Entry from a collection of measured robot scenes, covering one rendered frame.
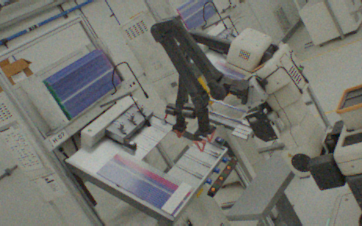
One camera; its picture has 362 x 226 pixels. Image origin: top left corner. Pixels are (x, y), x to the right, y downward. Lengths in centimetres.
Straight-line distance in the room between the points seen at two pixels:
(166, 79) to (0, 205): 171
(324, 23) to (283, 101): 492
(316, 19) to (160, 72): 364
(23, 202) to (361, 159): 296
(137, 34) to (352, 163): 234
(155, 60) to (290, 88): 192
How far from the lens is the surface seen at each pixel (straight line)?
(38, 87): 265
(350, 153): 197
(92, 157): 269
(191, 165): 272
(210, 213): 313
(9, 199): 411
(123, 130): 278
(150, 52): 382
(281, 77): 203
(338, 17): 693
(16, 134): 283
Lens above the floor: 167
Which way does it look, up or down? 12 degrees down
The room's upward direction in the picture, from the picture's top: 31 degrees counter-clockwise
